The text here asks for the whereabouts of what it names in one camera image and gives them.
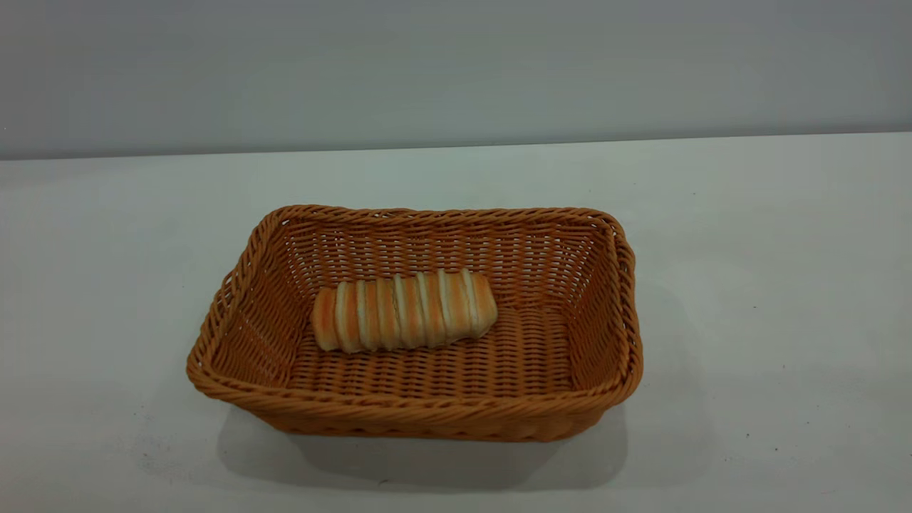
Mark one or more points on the striped spiral bread roll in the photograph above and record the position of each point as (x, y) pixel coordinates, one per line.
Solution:
(406, 310)

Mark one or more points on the orange wicker basket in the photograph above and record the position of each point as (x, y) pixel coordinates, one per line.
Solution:
(442, 385)

